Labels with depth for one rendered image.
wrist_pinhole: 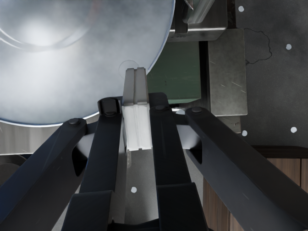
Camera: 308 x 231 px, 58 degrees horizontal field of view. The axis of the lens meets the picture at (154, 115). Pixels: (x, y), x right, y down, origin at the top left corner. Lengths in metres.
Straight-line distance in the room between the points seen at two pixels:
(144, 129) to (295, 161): 0.71
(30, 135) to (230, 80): 0.30
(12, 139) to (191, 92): 0.26
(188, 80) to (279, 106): 0.79
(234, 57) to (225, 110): 0.09
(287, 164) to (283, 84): 0.46
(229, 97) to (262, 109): 0.72
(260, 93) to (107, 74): 0.92
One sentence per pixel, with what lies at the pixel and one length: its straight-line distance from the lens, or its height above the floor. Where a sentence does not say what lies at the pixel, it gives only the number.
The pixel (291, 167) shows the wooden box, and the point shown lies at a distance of 0.84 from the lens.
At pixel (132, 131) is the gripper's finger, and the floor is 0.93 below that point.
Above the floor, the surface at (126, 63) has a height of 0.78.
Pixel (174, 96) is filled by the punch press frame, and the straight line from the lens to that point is 0.44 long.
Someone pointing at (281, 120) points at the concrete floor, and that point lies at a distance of 1.21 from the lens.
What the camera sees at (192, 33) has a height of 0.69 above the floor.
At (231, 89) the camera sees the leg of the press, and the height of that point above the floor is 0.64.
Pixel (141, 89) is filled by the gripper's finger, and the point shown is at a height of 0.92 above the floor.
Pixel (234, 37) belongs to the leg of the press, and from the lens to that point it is 0.48.
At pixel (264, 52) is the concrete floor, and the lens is 1.21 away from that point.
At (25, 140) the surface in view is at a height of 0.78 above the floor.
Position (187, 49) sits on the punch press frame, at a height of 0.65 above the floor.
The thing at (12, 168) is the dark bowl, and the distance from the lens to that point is 1.21.
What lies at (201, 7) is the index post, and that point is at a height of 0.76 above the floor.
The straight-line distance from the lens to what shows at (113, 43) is 0.31.
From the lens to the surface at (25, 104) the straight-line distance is 0.33.
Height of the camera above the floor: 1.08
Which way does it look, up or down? 88 degrees down
